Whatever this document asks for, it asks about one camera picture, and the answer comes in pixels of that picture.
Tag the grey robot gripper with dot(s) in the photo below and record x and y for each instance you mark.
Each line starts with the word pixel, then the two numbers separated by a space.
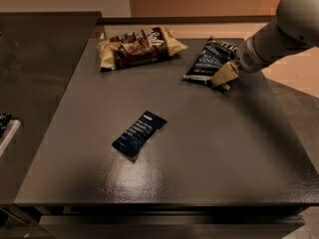
pixel 245 59

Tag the blue potato chip bag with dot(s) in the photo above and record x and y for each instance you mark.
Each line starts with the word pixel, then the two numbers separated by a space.
pixel 212 57

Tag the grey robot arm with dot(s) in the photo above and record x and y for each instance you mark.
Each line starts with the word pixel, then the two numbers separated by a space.
pixel 294 29

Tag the brown and cream snack bag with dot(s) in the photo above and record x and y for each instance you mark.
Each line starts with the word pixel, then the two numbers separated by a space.
pixel 142 47

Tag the dark blue rxbar wrapper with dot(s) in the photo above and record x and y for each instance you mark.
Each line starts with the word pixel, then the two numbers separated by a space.
pixel 130 142

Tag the white tray with dark item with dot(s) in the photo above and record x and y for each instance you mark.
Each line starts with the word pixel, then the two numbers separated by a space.
pixel 9 134

